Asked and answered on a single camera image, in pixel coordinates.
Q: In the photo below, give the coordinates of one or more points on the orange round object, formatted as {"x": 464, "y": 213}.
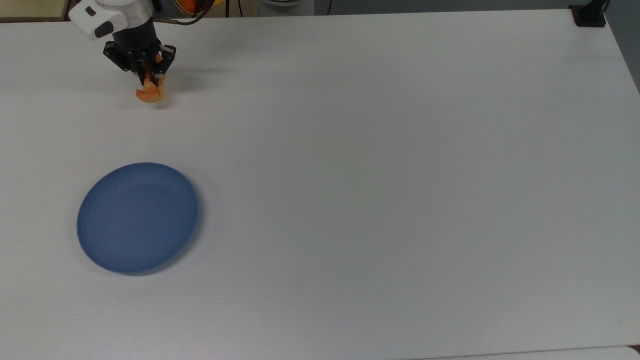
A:
{"x": 190, "y": 5}

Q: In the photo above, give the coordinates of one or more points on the black table clamp base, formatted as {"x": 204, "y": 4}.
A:
{"x": 589, "y": 15}

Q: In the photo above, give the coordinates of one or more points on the grey round base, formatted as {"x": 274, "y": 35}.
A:
{"x": 285, "y": 6}

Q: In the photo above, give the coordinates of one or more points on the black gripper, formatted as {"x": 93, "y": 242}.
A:
{"x": 132, "y": 50}

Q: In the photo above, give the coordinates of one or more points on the blue round plate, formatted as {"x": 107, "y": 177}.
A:
{"x": 137, "y": 217}

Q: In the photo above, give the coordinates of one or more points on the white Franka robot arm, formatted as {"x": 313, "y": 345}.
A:
{"x": 117, "y": 15}

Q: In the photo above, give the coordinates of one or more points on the orange bread roll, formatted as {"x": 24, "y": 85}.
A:
{"x": 150, "y": 95}

